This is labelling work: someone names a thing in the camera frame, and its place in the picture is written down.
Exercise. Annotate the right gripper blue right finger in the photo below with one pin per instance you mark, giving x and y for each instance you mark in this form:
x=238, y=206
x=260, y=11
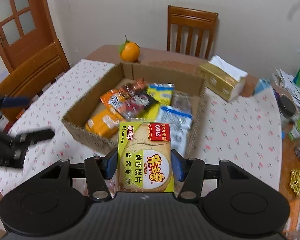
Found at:
x=190, y=172

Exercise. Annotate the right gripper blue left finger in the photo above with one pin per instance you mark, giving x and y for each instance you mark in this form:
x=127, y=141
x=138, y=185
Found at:
x=97, y=171

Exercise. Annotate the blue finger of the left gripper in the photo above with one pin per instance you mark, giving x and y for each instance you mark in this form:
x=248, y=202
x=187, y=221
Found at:
x=36, y=136
x=19, y=101

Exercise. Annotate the green toasted bun slice pack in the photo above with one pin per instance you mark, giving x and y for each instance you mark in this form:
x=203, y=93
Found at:
x=144, y=157

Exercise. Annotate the orange snack packet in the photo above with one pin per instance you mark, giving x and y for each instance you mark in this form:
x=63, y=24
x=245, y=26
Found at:
x=104, y=124

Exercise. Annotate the blue white snack bag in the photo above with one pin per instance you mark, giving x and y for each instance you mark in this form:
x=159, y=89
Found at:
x=180, y=123

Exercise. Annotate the dark clear snack packet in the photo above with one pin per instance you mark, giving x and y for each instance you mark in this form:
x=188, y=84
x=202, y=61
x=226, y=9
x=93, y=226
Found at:
x=181, y=101

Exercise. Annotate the black red beef snack bag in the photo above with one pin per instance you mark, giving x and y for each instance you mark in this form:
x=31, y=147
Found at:
x=135, y=105

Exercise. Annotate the long yellow blue snack pack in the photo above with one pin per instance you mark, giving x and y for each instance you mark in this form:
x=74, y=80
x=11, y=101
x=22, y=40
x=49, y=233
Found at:
x=162, y=93

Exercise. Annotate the brown orange snack bag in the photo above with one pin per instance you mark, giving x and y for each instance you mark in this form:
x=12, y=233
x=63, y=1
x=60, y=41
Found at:
x=115, y=98

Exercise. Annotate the left wooden chair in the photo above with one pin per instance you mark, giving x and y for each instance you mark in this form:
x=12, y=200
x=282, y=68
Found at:
x=35, y=73

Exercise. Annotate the wooden chair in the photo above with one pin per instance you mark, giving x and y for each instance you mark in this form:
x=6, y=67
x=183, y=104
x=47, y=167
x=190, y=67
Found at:
x=35, y=73
x=204, y=22

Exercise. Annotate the cherry print tablecloth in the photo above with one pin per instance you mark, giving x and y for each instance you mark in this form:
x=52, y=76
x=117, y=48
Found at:
x=246, y=131

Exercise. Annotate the wooden door with glass panes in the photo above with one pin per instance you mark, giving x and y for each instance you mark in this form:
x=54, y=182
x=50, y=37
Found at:
x=27, y=34

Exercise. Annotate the open cardboard box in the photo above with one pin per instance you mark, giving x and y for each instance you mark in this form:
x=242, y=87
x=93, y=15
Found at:
x=121, y=74

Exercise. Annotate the gold tissue box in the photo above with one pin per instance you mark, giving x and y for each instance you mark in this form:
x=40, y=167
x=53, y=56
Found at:
x=224, y=79

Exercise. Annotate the gold ornament coaster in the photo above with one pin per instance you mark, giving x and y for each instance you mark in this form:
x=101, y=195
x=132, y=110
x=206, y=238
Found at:
x=295, y=181

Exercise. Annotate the light blue box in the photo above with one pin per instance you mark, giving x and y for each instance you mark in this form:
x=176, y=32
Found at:
x=261, y=85

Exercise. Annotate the dark lid glass jar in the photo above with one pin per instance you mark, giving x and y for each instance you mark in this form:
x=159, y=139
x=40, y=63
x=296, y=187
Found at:
x=287, y=110

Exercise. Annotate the orange white box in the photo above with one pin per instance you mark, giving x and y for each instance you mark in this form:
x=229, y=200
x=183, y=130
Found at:
x=293, y=222

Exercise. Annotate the green lid bottle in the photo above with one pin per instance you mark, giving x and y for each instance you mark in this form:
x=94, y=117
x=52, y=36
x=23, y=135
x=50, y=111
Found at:
x=294, y=132

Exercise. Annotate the orange fruit with leaf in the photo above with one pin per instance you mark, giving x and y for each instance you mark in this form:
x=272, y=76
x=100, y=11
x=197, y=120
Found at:
x=129, y=51

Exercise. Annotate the pile of white papers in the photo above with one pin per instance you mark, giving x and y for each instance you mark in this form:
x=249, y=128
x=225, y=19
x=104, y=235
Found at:
x=284, y=80

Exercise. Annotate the far wooden chair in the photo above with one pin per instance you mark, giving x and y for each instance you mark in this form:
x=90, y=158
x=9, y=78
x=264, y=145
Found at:
x=204, y=22

